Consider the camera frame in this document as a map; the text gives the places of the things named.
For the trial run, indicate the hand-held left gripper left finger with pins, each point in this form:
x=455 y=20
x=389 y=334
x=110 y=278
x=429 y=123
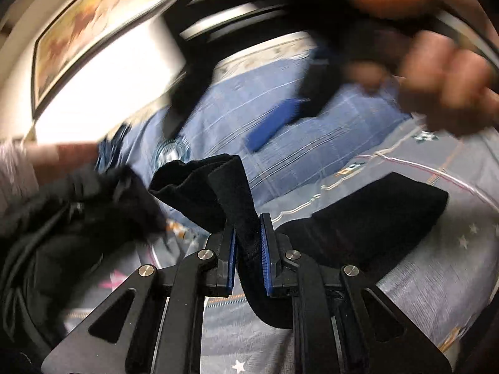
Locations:
x=230 y=259

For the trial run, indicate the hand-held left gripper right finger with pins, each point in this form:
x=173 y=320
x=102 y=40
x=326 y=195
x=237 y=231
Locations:
x=267 y=259

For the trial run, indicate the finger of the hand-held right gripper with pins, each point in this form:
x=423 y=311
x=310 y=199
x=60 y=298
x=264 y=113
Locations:
x=273 y=122
x=191 y=81

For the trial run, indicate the black pants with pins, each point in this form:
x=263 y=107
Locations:
x=370 y=218

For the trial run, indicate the person's right hand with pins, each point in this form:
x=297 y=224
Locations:
x=444 y=81

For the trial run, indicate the blue plaid pillow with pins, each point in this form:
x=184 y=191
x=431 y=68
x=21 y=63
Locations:
x=234 y=109

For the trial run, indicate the blue denim cloth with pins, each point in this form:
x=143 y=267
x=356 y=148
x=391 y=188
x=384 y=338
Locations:
x=111 y=150

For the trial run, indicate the grey printed bed sheet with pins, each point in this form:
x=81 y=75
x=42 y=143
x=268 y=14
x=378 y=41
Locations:
x=429 y=272

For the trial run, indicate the black bag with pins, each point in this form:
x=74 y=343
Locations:
x=58 y=233

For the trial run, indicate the pale pink cloth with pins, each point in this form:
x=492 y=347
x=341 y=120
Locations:
x=23 y=167

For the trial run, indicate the framed wall picture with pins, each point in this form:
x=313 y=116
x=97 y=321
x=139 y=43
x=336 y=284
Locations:
x=97 y=11

